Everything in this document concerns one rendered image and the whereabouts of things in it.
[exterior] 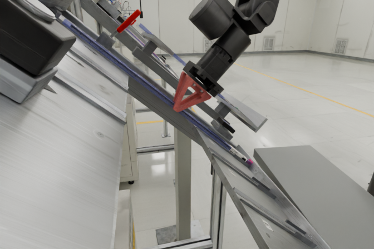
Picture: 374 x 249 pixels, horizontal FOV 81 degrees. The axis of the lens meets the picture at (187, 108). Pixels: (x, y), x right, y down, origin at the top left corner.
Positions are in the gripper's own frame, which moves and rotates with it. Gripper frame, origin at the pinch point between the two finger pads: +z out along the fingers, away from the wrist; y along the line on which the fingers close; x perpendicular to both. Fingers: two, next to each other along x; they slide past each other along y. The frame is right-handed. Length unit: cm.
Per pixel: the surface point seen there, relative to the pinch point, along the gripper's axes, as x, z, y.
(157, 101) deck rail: -1.6, 3.5, -8.1
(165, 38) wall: 86, -41, -750
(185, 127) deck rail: 8.9, 4.3, -8.2
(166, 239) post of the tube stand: 60, 65, -40
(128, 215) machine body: 9.6, 29.1, -0.2
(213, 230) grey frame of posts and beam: 45, 28, -10
